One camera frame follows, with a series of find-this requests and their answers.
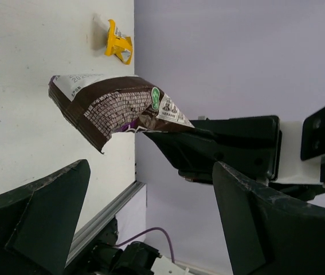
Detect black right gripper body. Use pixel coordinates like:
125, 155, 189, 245
254, 115, 282, 182

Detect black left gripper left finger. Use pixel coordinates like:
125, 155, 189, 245
0, 159, 91, 274

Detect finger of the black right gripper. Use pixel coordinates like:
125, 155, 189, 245
191, 116, 279, 149
146, 130, 266, 184

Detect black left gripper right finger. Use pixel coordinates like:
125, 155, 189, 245
213, 162, 325, 274

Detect purple brown snack wrapper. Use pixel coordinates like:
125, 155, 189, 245
48, 74, 194, 151

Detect yellow purple snack packet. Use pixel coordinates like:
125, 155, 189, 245
104, 19, 133, 65

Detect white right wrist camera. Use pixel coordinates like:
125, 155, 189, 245
274, 107, 325, 188

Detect aluminium front rail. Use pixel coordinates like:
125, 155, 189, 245
65, 181, 146, 268

